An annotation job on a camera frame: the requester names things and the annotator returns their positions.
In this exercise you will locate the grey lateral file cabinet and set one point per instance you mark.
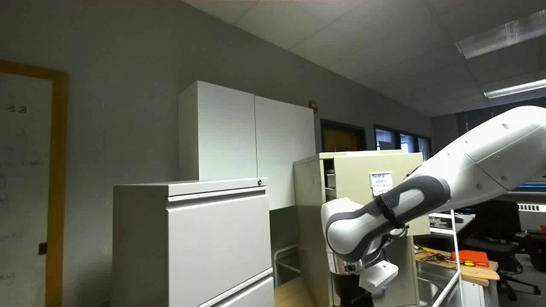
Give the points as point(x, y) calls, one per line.
point(215, 245)

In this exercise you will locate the white slanted pole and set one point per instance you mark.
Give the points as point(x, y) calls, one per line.
point(453, 250)

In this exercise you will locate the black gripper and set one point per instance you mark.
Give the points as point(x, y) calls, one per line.
point(348, 291)

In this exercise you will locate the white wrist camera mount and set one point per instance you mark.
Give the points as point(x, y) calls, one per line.
point(377, 277)

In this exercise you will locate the whiteboard with wooden frame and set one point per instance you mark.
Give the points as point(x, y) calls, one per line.
point(22, 188)

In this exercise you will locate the white drawer label card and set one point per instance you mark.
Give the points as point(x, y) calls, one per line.
point(380, 183)

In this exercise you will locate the black office chair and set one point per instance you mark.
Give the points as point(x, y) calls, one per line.
point(499, 228)

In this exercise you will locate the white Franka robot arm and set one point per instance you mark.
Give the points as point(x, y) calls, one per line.
point(482, 159)

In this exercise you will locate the wide ceiling light panel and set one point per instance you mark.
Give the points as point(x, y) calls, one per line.
point(499, 35)

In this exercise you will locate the dark window row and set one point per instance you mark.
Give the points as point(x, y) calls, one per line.
point(401, 141)

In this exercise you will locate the narrow ceiling light strip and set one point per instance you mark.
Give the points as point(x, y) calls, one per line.
point(513, 90)

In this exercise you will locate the beige file cabinet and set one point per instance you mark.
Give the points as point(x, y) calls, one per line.
point(308, 228)

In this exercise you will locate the tall white storage cabinet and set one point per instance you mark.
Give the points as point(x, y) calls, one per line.
point(238, 130)

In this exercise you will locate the beige labelled cabinet drawer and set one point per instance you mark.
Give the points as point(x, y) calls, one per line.
point(351, 182)

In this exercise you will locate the wooden workbench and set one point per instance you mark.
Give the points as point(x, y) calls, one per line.
point(479, 274)

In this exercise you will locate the dark wooden door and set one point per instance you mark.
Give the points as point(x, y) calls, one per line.
point(343, 139)

